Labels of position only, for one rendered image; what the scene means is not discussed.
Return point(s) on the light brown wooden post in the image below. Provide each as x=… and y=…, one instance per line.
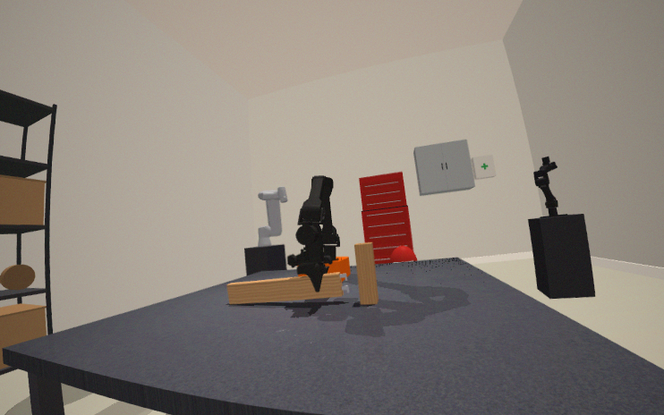
x=368, y=289

